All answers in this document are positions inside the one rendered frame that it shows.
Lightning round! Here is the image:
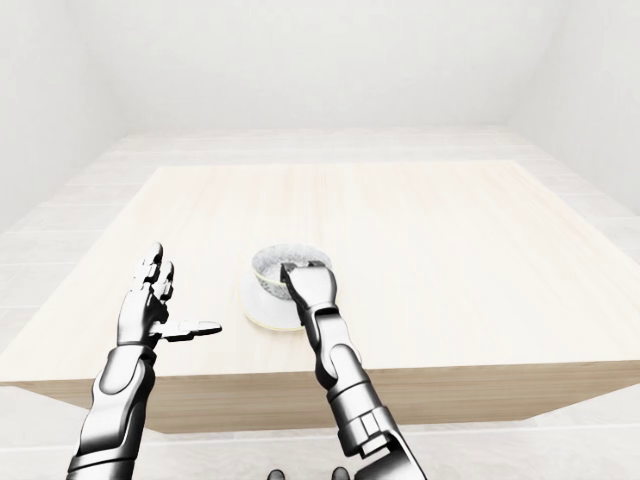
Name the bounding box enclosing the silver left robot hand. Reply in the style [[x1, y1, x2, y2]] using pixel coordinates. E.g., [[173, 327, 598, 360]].
[[116, 242, 223, 348]]

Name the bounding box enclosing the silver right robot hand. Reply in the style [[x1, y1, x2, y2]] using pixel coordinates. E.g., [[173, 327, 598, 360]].
[[279, 259, 340, 316]]

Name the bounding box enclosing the patterned bowl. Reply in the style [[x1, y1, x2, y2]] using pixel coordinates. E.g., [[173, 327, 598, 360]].
[[250, 241, 333, 302]]

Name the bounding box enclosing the white plate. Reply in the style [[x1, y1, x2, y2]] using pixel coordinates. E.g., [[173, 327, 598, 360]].
[[238, 269, 341, 333]]

